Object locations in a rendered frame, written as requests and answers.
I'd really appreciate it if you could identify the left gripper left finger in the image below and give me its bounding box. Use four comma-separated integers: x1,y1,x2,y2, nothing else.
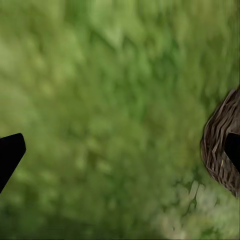
0,133,26,193

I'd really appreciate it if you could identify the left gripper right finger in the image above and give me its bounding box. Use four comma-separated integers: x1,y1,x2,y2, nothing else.
224,133,240,173

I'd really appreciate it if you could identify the wicker basket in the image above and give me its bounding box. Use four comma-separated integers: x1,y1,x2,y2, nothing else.
201,87,240,200

